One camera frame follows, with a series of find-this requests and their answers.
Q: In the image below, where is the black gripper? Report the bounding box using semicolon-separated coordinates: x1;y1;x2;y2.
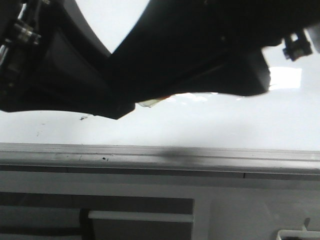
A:
0;0;136;120

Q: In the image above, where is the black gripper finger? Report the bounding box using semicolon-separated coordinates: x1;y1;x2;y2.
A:
107;0;320;102

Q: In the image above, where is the white marker with tape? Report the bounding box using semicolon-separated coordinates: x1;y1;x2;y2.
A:
138;95;171;108

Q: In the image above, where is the dark cabinet with white shelf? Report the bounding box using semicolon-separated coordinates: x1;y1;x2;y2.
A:
0;192;194;240

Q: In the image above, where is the white tray at corner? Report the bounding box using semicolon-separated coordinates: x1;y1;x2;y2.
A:
275;218;320;240

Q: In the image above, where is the white whiteboard with metal frame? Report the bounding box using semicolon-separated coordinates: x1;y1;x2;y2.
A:
0;0;320;181

